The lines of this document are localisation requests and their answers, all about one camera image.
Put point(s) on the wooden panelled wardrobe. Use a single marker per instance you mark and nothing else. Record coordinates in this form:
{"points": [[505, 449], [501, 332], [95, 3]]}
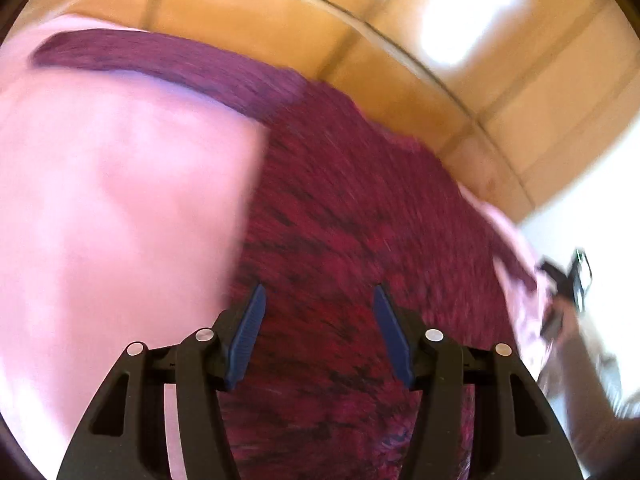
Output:
{"points": [[400, 85]]}

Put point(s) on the person's right forearm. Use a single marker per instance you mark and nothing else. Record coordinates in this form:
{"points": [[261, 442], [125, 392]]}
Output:
{"points": [[590, 410]]}

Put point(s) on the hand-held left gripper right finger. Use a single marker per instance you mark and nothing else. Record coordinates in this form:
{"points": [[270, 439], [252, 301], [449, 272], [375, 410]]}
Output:
{"points": [[395, 340]]}

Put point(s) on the maroon patterned garment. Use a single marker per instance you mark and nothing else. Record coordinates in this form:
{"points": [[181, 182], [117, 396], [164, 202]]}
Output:
{"points": [[350, 210]]}

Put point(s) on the pink bed sheet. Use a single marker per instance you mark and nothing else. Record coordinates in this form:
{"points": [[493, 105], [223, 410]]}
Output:
{"points": [[100, 210]]}

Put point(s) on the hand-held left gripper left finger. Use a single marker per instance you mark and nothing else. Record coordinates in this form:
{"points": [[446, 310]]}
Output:
{"points": [[246, 332]]}

